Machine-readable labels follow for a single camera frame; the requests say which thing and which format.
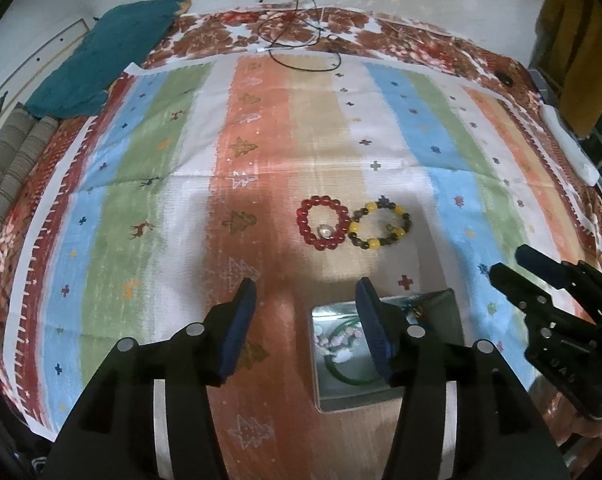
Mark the person's left hand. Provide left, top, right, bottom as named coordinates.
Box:
left=529, top=376, right=602, bottom=445

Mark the teal cloth pillow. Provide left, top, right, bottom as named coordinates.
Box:
left=24, top=0, right=191, bottom=119

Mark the grey striped folded blanket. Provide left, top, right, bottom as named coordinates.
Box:
left=0, top=104, right=59, bottom=230

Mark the dark wooden jewelry box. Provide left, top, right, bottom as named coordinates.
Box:
left=309, top=287, right=465, bottom=415

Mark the striped colourful bed cover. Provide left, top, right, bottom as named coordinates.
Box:
left=2, top=54, right=602, bottom=480

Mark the white pillow at edge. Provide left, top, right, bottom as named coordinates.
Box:
left=540, top=104, right=600, bottom=186

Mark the pale translucent bead bracelet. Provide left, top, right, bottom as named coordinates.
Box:
left=314, top=327, right=365, bottom=365

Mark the red bead bracelet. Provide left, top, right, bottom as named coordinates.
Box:
left=295, top=194, right=353, bottom=252

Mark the yellow and black bead bracelet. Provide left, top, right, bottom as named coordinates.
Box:
left=346, top=197, right=414, bottom=253

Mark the small black object on bed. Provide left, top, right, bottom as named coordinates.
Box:
left=495, top=72, right=514, bottom=87

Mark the white headboard panel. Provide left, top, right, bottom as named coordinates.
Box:
left=0, top=18, right=96, bottom=127

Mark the black cable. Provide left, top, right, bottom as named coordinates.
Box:
left=257, top=0, right=343, bottom=72

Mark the yellow hanging cloth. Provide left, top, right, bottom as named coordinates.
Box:
left=536, top=0, right=602, bottom=139

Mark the green jade bangle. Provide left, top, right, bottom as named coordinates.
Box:
left=317, top=316, right=381, bottom=387

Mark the multicolour glass bead bracelet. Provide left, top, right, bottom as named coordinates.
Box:
left=397, top=297, right=427, bottom=322

